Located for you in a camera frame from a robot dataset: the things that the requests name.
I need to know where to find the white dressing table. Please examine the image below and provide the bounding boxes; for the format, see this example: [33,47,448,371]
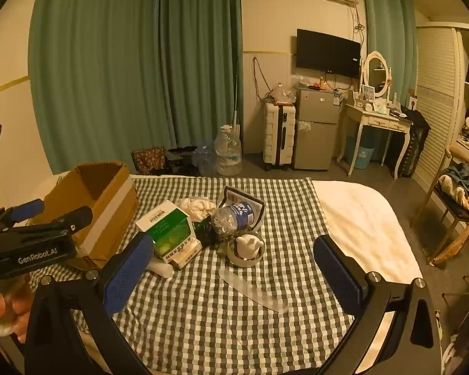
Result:
[337,90,414,180]

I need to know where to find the white suitcase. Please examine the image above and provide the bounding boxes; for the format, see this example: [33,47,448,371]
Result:
[262,101,297,172]

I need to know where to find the blue waste bin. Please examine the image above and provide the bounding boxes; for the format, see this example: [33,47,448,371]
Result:
[347,135,376,170]

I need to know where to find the white tube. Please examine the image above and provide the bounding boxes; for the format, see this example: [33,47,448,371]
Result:
[146,257,175,280]

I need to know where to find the small bluish water jug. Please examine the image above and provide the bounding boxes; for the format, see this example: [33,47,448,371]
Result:
[193,141,217,177]

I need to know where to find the white comb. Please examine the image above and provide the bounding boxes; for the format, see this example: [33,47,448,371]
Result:
[219,266,292,314]

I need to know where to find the white louvered wardrobe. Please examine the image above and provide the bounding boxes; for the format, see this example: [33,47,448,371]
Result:
[414,23,469,204]

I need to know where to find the black bag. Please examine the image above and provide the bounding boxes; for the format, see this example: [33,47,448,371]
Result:
[387,105,431,178]

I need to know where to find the grey small fridge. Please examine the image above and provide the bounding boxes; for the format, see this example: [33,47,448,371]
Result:
[294,87,341,172]

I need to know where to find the green white carton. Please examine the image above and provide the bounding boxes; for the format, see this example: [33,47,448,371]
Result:
[135,199,203,270]

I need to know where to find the floral bag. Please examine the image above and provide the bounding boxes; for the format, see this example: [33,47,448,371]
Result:
[132,146,168,174]

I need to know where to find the black wall television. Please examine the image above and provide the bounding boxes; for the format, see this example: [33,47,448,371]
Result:
[296,28,362,79]

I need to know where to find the green curtain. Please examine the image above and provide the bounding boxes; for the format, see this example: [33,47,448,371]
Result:
[28,0,162,176]
[361,0,418,104]
[158,0,243,155]

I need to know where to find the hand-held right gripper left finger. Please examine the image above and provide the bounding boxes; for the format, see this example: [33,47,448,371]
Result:
[23,232,156,375]

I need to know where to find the person's left hand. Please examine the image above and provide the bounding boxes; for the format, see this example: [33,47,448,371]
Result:
[0,277,34,344]

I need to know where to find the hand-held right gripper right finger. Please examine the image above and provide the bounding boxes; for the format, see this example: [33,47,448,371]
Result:
[312,234,444,375]

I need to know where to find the dark wall cable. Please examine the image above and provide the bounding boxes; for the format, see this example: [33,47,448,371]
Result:
[252,57,275,102]

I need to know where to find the white lace cloth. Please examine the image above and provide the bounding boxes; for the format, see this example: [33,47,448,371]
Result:
[178,196,219,223]

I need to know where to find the plastic water bottle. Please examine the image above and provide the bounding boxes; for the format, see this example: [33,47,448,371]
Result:
[211,200,258,240]

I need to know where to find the white oval vanity mirror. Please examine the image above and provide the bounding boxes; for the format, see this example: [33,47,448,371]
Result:
[361,51,393,98]

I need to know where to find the wooden chair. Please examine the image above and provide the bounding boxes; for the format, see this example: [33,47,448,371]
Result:
[410,144,469,267]

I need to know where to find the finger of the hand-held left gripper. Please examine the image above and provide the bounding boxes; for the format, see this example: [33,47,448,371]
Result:
[0,205,95,241]
[0,198,46,229]

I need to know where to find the brown cardboard box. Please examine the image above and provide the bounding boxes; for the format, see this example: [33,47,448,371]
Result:
[33,161,140,272]

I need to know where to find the large clear water jug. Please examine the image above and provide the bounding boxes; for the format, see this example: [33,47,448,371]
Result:
[214,124,243,176]

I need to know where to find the white blanket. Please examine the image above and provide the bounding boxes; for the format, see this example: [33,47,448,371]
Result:
[312,180,424,360]

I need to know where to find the green checkered cloth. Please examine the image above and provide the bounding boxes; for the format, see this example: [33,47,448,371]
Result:
[29,177,356,374]

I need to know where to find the crumpled clothes pile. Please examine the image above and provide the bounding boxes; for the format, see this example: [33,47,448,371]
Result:
[437,163,469,208]

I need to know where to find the dark green packet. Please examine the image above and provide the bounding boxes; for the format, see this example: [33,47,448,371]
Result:
[191,219,220,248]

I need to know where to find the clear plastic bags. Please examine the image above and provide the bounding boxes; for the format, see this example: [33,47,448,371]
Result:
[266,82,297,105]

